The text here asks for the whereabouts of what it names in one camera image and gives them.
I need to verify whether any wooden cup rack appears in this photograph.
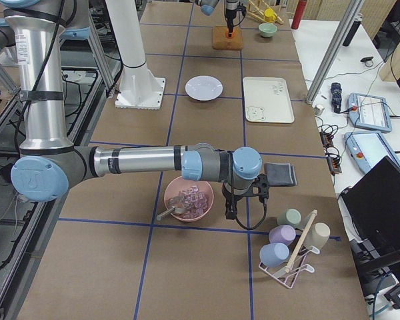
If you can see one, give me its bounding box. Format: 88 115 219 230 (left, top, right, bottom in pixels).
247 0 285 25

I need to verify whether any green ceramic bowl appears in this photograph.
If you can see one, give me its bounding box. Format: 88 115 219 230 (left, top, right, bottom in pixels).
258 23 278 38

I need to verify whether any teach pendant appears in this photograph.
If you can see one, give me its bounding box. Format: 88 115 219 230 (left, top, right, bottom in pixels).
347 93 392 133
344 131 400 174

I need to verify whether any red water bottle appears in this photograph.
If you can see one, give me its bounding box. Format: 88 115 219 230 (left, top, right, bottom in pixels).
291 0 307 30

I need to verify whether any green pastel cup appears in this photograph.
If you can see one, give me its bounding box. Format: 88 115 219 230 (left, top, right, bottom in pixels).
277 208 301 228

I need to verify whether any grey folded cloth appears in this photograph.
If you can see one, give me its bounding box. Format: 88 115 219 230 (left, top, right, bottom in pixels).
264 163 297 187

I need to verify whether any beige pastel cup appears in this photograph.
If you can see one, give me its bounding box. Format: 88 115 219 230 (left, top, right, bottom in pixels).
303 222 330 250

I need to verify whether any wooden brown tray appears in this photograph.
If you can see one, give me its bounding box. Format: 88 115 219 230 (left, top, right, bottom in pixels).
212 26 243 51

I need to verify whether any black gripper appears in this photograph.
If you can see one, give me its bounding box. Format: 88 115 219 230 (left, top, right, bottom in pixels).
221 186 248 213
225 0 239 29

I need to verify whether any metal scoop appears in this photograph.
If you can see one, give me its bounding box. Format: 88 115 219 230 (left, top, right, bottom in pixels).
156 197 186 221

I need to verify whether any white wire cup rack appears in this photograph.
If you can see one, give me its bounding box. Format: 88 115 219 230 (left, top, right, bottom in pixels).
259 209 320 289

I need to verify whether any far teach pendant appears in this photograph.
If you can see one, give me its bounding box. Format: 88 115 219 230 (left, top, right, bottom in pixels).
347 93 392 133

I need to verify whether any pink bowl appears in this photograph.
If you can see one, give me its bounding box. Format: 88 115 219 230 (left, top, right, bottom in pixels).
164 177 214 222

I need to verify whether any blue pastel cup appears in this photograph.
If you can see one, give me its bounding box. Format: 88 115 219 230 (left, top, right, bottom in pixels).
259 243 289 267

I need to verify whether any yellow cup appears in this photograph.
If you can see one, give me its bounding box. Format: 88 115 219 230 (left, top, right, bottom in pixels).
263 8 278 23

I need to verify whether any orange fruit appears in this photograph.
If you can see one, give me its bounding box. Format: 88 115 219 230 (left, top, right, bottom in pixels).
225 28 237 39

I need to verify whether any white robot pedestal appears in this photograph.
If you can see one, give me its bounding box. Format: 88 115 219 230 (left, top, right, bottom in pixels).
106 1 166 110

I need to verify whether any folded navy umbrella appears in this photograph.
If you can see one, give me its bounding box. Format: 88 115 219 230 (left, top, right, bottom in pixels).
331 82 342 113

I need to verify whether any near teach pendant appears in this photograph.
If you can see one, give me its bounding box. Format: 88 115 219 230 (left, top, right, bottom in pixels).
344 131 400 174

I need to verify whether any cream bear tray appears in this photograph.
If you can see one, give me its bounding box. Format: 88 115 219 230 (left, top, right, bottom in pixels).
243 77 295 124

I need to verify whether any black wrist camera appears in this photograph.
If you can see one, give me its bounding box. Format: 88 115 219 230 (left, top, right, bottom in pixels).
251 173 270 204

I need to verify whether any aluminium frame post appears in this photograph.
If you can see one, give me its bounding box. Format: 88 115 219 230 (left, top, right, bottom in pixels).
305 0 365 105

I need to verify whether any white round plate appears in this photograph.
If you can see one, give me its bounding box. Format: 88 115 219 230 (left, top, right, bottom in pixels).
185 75 223 101

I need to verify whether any purple pastel cup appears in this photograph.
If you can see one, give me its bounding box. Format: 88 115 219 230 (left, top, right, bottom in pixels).
269 225 296 246

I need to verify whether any black laptop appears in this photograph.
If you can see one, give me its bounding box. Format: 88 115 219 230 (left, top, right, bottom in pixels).
341 155 400 247

